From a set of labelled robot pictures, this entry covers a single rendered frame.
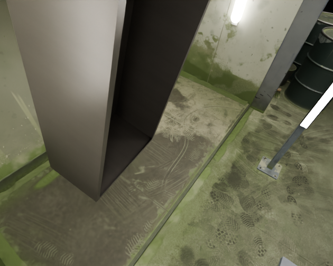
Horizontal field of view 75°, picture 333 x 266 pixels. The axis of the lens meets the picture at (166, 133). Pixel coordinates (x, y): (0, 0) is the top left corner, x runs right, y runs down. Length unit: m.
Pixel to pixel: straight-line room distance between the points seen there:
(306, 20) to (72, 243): 2.66
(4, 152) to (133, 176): 0.97
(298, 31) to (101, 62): 2.22
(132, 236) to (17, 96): 1.35
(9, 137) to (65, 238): 0.85
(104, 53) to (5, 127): 1.51
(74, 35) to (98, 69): 0.09
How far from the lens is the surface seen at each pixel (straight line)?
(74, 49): 0.63
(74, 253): 1.73
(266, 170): 2.34
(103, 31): 0.53
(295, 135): 2.07
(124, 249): 1.69
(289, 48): 2.64
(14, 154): 2.01
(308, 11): 2.55
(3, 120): 1.98
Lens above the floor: 1.67
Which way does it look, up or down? 46 degrees down
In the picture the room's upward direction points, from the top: 9 degrees clockwise
